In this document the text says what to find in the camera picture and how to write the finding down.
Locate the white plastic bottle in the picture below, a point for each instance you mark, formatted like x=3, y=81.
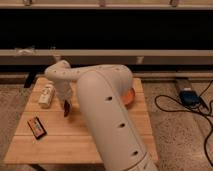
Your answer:
x=46, y=96

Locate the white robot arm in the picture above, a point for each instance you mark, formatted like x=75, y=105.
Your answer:
x=99, y=90

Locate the blue power adapter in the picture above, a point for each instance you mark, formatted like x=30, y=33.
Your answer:
x=189, y=97

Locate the wooden table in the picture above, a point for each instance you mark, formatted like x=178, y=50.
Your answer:
x=67, y=141

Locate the orange ceramic bowl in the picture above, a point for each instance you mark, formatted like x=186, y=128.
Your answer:
x=128, y=97

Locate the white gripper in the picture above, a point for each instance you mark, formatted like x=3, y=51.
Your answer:
x=63, y=91

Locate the red black snack packet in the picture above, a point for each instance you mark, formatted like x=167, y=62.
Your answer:
x=36, y=127

